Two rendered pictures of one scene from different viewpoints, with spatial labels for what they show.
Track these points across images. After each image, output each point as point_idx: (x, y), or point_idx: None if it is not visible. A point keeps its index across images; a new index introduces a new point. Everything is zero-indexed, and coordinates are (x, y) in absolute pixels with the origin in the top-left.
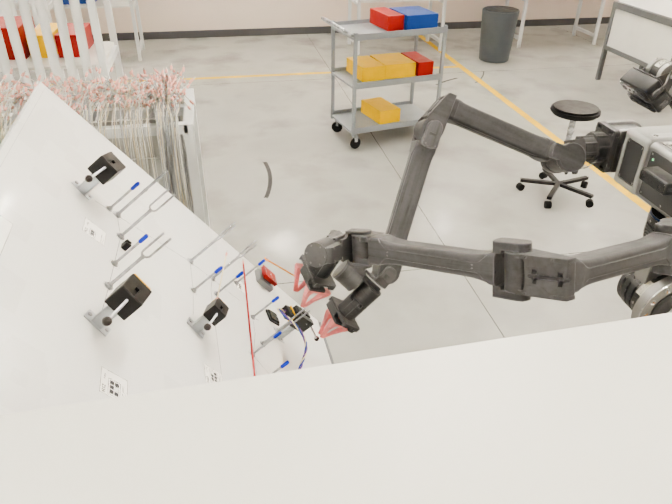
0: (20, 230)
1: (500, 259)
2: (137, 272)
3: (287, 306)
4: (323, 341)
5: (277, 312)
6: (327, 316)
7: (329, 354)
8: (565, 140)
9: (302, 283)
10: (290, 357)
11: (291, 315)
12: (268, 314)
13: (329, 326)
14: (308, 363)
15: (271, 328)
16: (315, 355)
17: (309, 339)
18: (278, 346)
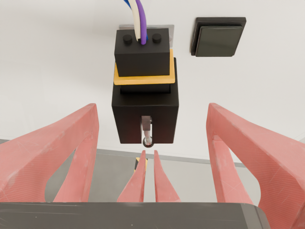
0: None
1: None
2: None
3: (161, 57)
4: (207, 158)
5: (250, 72)
6: (157, 193)
7: (178, 158)
8: None
9: (224, 166)
10: (72, 48)
11: (117, 62)
12: (221, 20)
13: (129, 185)
14: (105, 103)
15: (161, 11)
16: (150, 130)
17: (194, 132)
18: (83, 10)
